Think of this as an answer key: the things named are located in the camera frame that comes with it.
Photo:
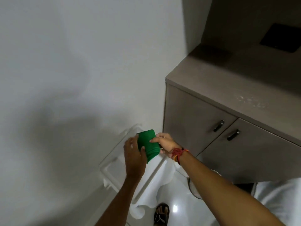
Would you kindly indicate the person's right forearm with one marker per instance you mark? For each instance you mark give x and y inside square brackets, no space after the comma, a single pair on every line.
[218,192]

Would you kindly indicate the clear round bowl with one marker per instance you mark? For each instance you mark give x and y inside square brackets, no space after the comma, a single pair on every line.
[195,188]

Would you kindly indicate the black sandal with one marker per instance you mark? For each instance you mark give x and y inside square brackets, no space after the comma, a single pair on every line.
[161,216]

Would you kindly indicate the person's left forearm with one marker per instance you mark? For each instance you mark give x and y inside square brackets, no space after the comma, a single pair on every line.
[122,202]

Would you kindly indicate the person's left hand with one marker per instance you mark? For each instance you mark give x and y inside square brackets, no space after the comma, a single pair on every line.
[134,160]

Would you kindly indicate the person's right hand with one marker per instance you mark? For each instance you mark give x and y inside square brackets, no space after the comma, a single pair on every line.
[168,144]

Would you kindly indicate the person's left thumb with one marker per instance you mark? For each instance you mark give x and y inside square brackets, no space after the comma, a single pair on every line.
[143,152]

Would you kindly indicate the person's white shirt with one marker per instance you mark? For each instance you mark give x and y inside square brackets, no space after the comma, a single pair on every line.
[279,200]

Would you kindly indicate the person's right thumb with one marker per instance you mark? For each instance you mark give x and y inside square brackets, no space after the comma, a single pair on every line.
[156,140]

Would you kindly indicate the grey-brown cabinet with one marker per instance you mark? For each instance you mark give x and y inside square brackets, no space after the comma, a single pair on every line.
[235,91]

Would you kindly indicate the black square panel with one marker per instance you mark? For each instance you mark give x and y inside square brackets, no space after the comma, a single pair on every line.
[281,38]

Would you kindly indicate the green cloth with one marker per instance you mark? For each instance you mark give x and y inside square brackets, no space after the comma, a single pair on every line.
[149,148]

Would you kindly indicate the grey-brown cabinet door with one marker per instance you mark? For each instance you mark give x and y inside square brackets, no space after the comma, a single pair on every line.
[190,115]
[254,155]

